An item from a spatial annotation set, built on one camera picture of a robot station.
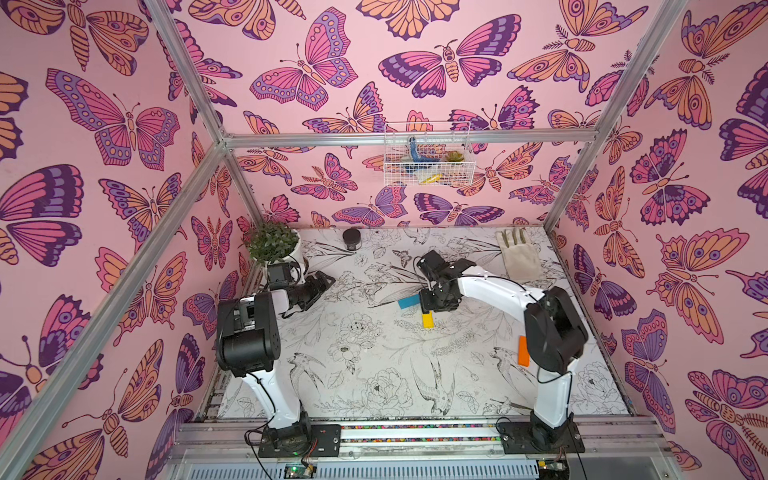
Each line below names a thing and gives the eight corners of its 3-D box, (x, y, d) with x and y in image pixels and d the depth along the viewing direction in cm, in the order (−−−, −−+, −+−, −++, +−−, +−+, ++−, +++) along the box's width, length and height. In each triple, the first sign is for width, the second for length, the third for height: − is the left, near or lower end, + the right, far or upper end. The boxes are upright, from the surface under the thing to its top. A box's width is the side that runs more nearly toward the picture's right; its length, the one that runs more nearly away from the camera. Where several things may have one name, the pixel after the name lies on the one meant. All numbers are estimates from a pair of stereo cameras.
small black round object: (344, 251, 116) (342, 242, 112) (345, 238, 121) (344, 228, 117) (360, 251, 116) (359, 242, 112) (362, 238, 121) (360, 228, 117)
